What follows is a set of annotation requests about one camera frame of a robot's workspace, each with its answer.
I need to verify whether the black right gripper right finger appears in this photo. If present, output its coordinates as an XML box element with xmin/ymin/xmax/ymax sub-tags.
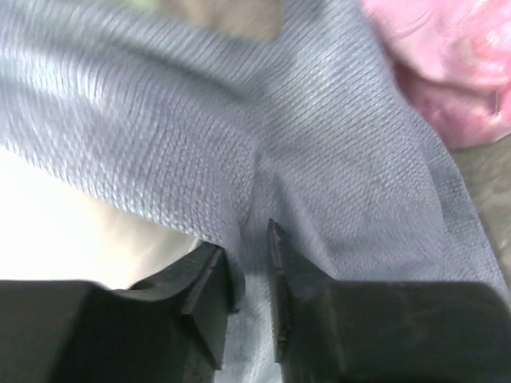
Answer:
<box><xmin>267</xmin><ymin>221</ymin><xmax>510</xmax><ymax>383</ymax></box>

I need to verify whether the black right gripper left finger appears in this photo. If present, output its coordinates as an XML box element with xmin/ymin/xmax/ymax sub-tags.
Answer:
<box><xmin>1</xmin><ymin>243</ymin><xmax>230</xmax><ymax>383</ymax></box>

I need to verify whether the white pillow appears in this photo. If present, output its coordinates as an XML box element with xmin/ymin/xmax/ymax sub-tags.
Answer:
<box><xmin>1</xmin><ymin>149</ymin><xmax>200</xmax><ymax>289</ymax></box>

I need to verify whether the green beige patchwork pillowcase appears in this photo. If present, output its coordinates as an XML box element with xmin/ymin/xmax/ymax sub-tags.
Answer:
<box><xmin>1</xmin><ymin>1</ymin><xmax>508</xmax><ymax>382</ymax></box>

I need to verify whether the pink rose satin pillow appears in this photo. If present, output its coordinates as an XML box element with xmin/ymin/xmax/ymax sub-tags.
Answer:
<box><xmin>362</xmin><ymin>1</ymin><xmax>510</xmax><ymax>148</ymax></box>

